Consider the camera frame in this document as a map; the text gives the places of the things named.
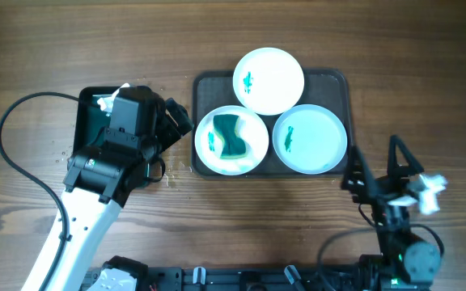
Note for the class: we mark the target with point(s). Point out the green yellow sponge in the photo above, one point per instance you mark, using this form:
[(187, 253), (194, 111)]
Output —
[(226, 127)]

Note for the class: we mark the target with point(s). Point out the black mounting rail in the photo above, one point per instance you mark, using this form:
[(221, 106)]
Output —
[(120, 273)]

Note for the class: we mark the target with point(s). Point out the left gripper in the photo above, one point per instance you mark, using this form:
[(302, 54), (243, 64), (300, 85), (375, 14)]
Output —
[(175, 120)]

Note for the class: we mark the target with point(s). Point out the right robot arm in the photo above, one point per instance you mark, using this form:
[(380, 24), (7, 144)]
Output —
[(410, 254)]

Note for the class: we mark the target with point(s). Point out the white plate top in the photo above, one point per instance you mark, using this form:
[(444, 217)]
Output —
[(268, 81)]

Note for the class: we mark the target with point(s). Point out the white plate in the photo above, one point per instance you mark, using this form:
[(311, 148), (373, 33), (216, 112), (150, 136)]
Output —
[(268, 81), (309, 139), (251, 128)]

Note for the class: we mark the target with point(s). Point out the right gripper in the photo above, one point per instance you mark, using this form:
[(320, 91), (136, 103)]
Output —
[(381, 192)]

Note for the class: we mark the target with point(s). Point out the black serving tray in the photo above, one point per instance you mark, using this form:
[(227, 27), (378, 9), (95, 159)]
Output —
[(325, 87)]

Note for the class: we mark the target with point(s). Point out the black water basin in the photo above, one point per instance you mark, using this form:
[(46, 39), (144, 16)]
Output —
[(114, 154)]

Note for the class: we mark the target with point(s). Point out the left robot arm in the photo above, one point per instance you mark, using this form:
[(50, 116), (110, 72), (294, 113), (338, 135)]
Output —
[(75, 237)]

